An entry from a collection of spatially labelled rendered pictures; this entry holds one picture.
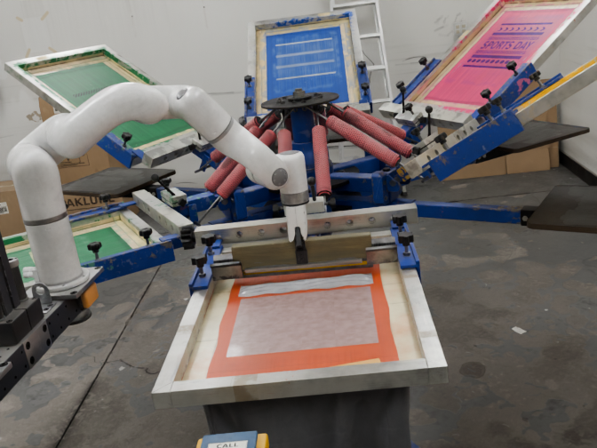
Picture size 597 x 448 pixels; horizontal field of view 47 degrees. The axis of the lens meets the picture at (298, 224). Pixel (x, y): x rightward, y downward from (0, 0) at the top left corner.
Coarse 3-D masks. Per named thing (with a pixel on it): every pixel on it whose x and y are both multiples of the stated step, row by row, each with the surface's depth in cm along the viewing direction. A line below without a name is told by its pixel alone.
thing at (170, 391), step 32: (416, 288) 167; (192, 320) 166; (416, 320) 152; (160, 384) 140; (192, 384) 139; (224, 384) 137; (256, 384) 136; (288, 384) 136; (320, 384) 135; (352, 384) 135; (384, 384) 135; (416, 384) 135
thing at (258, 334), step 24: (240, 312) 175; (264, 312) 173; (288, 312) 172; (240, 336) 163; (264, 336) 161; (288, 336) 160; (216, 360) 154; (240, 360) 152; (264, 360) 151; (288, 360) 150
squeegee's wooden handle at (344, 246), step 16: (288, 240) 189; (320, 240) 187; (336, 240) 187; (352, 240) 187; (368, 240) 187; (240, 256) 190; (256, 256) 189; (272, 256) 189; (288, 256) 189; (320, 256) 189; (336, 256) 189; (352, 256) 188
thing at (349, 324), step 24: (336, 288) 182; (360, 288) 180; (312, 312) 170; (336, 312) 168; (360, 312) 167; (384, 312) 165; (312, 336) 159; (336, 336) 157; (360, 336) 156; (384, 336) 154; (312, 360) 148; (336, 360) 147; (360, 360) 146; (384, 360) 145
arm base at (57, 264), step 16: (48, 224) 152; (64, 224) 154; (32, 240) 153; (48, 240) 152; (64, 240) 155; (48, 256) 154; (64, 256) 155; (32, 272) 159; (48, 272) 155; (64, 272) 156; (80, 272) 160; (64, 288) 155
